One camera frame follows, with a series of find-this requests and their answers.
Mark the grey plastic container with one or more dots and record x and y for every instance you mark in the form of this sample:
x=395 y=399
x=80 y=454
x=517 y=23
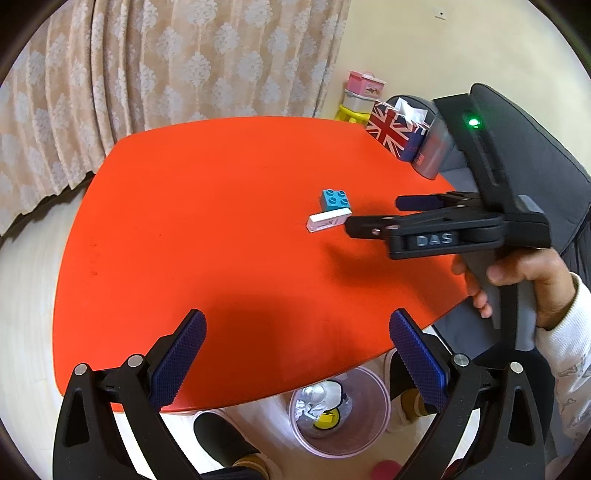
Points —
x=434 y=152

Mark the white tissue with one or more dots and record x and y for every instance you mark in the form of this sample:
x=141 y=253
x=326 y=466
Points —
x=323 y=409

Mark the pink storage box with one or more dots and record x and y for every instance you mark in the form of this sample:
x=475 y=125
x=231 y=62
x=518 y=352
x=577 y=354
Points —
x=366 y=85

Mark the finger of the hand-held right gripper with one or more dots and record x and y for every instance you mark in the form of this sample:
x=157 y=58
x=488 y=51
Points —
x=369 y=227
x=415 y=202

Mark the clear pink trash bin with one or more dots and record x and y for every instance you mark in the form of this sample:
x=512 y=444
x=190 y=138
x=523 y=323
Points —
x=369 y=429

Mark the yellow black packet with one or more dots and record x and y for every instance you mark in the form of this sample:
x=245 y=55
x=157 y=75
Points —
x=328 y=419

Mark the blue toy brick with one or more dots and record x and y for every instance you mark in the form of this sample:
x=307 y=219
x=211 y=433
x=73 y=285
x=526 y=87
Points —
x=334 y=199

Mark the person's right forearm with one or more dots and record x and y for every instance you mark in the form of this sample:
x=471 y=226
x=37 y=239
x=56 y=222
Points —
x=570 y=374

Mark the flag print tissue box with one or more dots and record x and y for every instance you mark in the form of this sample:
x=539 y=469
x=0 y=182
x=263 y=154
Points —
x=392 y=129

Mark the grey fabric chair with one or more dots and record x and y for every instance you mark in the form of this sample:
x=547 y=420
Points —
x=554 y=161

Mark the yellow plastic container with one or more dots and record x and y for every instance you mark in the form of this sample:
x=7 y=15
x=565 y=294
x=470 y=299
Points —
x=353 y=115

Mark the small white rectangular box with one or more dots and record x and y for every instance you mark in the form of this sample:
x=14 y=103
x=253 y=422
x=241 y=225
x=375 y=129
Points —
x=328 y=220

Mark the beige patterned curtain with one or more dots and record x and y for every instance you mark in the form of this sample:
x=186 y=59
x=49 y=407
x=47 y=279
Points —
x=161 y=60

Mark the black slipper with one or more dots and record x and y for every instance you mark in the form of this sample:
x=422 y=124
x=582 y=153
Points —
x=221 y=438

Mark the person's right hand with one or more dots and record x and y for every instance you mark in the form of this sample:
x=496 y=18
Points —
x=554 y=286

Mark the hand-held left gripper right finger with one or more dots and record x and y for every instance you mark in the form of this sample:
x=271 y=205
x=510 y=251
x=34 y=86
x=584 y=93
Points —
x=415 y=355

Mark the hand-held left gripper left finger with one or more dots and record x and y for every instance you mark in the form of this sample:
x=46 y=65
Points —
x=180 y=355

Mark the pink rounded object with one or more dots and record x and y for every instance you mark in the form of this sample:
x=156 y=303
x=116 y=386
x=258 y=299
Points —
x=388 y=470

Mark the striped sock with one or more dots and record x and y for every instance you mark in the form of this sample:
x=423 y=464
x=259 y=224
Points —
x=418 y=401
x=254 y=466

